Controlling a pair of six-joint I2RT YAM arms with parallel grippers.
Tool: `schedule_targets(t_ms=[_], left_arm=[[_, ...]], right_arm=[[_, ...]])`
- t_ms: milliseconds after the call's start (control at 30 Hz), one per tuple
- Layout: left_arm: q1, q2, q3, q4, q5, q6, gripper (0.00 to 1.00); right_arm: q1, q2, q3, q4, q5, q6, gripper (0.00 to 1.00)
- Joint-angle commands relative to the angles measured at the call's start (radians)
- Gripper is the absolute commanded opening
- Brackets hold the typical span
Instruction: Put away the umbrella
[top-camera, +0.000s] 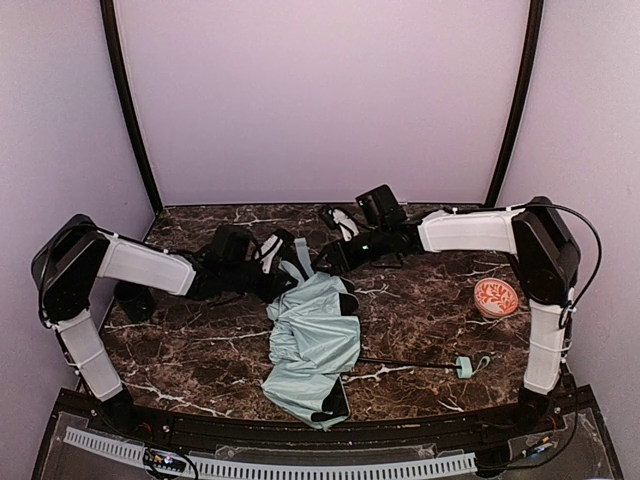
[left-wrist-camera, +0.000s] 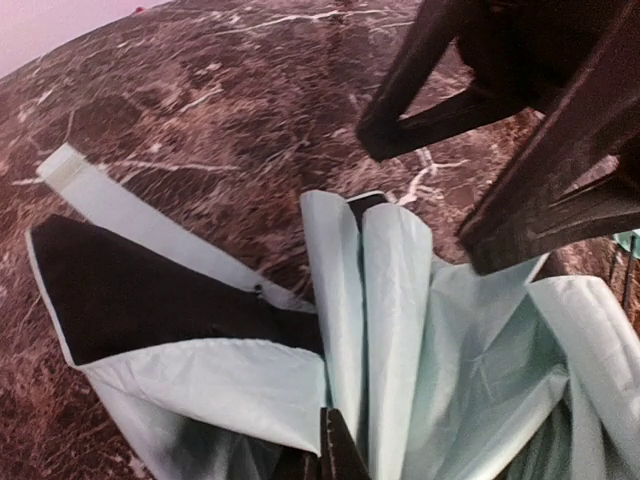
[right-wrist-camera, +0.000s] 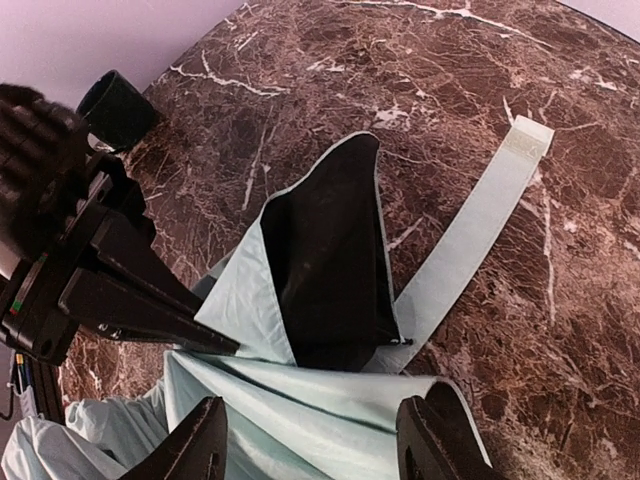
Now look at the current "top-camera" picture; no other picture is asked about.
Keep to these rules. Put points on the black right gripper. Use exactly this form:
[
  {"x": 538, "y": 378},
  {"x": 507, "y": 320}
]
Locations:
[{"x": 331, "y": 256}]

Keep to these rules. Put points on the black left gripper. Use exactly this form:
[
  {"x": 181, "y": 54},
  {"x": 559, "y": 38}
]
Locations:
[{"x": 279, "y": 279}]

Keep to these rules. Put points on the mint green folding umbrella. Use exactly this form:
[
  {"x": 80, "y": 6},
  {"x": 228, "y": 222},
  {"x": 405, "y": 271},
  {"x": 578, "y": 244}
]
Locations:
[{"x": 315, "y": 338}]

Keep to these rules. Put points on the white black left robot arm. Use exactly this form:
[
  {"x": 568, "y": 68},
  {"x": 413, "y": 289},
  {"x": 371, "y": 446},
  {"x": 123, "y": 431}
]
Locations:
[{"x": 82, "y": 255}]

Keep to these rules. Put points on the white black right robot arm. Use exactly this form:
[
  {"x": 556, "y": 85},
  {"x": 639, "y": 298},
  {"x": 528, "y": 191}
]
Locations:
[{"x": 544, "y": 256}]

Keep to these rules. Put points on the red white patterned bowl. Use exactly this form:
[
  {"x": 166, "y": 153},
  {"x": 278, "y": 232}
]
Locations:
[{"x": 495, "y": 298}]

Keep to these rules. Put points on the white slotted cable duct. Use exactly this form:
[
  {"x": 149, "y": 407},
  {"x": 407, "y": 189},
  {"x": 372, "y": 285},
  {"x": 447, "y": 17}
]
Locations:
[{"x": 246, "y": 463}]

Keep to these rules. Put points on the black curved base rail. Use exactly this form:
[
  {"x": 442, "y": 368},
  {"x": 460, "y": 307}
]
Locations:
[{"x": 489, "y": 431}]

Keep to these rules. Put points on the left black corner post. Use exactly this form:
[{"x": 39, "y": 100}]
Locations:
[{"x": 119, "y": 73}]

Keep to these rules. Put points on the black corner post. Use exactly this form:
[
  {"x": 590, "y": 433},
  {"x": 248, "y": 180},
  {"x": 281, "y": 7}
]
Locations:
[
  {"x": 119, "y": 73},
  {"x": 526, "y": 66}
]

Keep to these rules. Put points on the right black corner post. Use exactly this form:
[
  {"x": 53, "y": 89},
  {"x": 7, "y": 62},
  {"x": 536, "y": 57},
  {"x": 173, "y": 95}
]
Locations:
[{"x": 526, "y": 66}]

